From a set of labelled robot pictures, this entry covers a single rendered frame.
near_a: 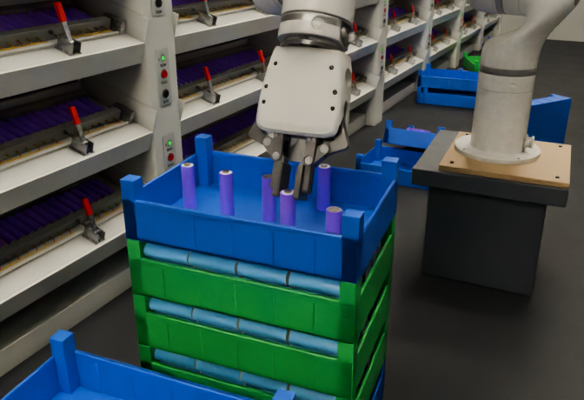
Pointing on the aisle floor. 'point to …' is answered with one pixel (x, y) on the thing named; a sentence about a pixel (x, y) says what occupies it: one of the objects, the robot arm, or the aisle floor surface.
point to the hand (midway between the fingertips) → (291, 181)
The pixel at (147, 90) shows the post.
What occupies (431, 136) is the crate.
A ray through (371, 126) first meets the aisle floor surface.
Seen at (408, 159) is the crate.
